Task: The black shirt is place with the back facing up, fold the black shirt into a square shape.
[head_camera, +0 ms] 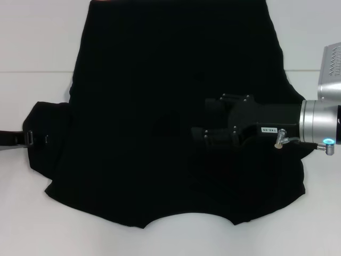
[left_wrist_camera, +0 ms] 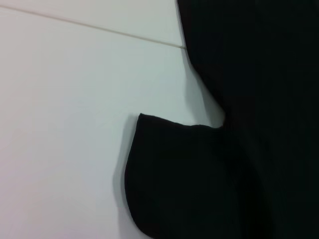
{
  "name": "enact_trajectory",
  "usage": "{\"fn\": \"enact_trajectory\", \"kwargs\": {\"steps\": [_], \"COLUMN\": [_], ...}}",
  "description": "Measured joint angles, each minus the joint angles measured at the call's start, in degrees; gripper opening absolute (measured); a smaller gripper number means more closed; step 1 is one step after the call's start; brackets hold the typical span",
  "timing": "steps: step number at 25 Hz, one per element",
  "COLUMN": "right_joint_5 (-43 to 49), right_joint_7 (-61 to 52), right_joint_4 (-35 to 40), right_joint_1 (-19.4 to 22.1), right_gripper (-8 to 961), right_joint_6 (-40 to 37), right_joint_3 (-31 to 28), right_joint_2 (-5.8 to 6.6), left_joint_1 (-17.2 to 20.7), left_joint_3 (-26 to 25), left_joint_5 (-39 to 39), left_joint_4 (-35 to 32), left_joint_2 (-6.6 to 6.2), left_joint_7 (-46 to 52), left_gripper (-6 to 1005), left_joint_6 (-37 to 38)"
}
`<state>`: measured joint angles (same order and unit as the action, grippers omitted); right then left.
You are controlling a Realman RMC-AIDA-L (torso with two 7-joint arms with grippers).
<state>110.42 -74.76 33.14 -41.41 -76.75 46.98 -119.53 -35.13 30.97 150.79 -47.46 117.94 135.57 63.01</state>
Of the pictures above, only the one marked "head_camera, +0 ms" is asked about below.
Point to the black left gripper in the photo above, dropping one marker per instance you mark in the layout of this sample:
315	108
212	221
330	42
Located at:
10	138

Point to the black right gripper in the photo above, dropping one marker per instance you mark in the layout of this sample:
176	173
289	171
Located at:
274	120

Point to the black t-shirt with FREE print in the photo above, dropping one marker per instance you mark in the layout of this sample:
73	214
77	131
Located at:
133	80

